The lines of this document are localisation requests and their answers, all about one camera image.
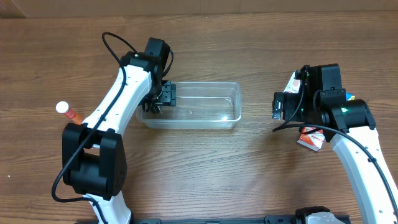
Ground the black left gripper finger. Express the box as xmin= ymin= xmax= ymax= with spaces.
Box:
xmin=161 ymin=80 xmax=176 ymax=106
xmin=142 ymin=99 xmax=162 ymax=113

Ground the blue VapoDrops cough box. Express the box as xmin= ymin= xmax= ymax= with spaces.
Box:
xmin=345 ymin=93 xmax=355 ymax=101

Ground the clear plastic container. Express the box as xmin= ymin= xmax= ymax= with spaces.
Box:
xmin=136 ymin=82 xmax=242 ymax=129

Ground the red ActiFast medicine box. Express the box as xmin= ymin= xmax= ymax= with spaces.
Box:
xmin=297 ymin=127 xmax=325 ymax=151

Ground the orange tablet tube white cap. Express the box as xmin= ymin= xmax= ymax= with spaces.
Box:
xmin=55 ymin=101 xmax=83 ymax=124

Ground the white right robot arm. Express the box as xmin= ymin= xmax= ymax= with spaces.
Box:
xmin=272 ymin=63 xmax=397 ymax=223

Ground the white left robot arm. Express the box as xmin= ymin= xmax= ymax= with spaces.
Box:
xmin=52 ymin=38 xmax=176 ymax=223

